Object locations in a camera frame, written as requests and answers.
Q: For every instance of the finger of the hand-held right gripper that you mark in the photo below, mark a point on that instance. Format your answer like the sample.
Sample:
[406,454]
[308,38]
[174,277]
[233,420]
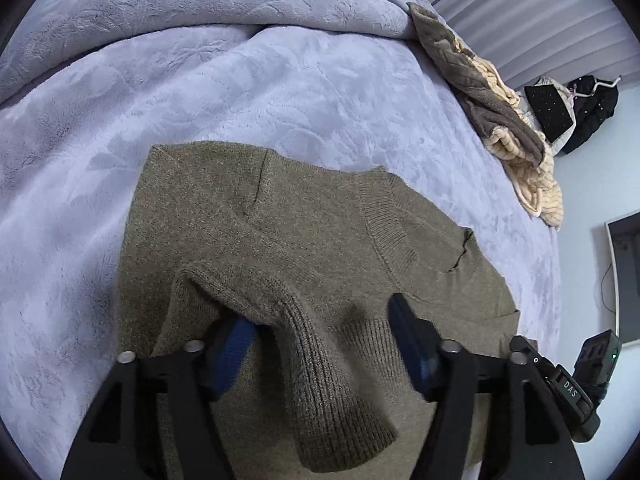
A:
[525,344]

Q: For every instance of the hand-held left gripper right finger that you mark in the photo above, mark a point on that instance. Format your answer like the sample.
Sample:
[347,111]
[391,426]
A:
[407,330]

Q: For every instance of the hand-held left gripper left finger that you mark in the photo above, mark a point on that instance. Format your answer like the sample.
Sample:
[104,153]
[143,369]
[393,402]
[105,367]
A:
[235,355]

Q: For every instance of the olive brown knit sweater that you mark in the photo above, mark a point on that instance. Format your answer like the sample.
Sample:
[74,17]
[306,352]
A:
[300,240]

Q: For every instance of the pile of brown cream clothes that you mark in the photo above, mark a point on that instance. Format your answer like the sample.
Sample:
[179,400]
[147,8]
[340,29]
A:
[465,75]

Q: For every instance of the black speckled cloth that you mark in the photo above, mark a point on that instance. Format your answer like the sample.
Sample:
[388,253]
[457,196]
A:
[550,110]

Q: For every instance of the black hanging jacket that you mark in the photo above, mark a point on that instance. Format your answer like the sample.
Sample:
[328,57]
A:
[595,110]

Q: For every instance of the lavender fleece blanket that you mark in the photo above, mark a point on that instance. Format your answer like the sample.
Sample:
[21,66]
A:
[225,85]

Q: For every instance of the white framed wall monitor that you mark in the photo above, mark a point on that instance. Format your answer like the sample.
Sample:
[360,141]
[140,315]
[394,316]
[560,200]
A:
[627,280]

